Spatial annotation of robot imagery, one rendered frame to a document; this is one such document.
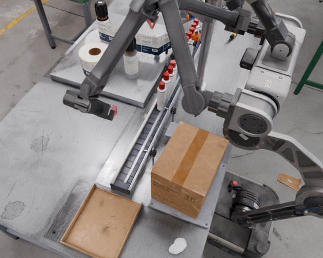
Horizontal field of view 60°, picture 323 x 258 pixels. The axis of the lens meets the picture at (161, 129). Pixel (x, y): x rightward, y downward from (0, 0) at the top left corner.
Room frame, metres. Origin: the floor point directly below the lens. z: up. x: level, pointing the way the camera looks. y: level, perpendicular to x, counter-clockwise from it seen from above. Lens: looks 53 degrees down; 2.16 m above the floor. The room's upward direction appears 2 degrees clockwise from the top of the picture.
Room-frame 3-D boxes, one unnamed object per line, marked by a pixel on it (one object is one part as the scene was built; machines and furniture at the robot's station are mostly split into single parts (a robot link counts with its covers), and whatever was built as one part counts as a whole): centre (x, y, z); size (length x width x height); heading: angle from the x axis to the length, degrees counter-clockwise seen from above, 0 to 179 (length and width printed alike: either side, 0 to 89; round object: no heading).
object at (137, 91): (1.63, 0.29, 0.86); 0.80 x 0.67 x 0.05; 160
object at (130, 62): (1.38, 0.20, 1.03); 0.09 x 0.09 x 0.30
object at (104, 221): (0.42, 0.25, 0.85); 0.30 x 0.26 x 0.04; 160
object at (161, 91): (1.10, 0.01, 0.98); 0.05 x 0.05 x 0.20
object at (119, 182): (1.36, -0.08, 0.86); 1.65 x 0.08 x 0.04; 160
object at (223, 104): (0.64, -0.20, 1.45); 0.09 x 0.08 x 0.12; 156
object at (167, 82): (1.18, -0.02, 0.98); 0.05 x 0.05 x 0.20
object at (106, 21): (1.73, 0.42, 1.04); 0.09 x 0.09 x 0.29
